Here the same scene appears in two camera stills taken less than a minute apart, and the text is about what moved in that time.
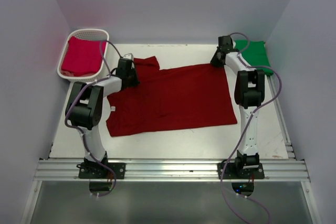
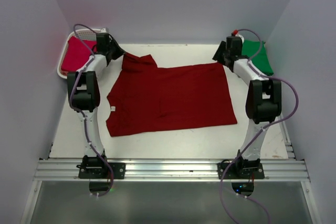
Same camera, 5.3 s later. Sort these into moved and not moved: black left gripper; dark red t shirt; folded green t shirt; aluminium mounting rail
Moved: black left gripper
Not moved: folded green t shirt; dark red t shirt; aluminium mounting rail
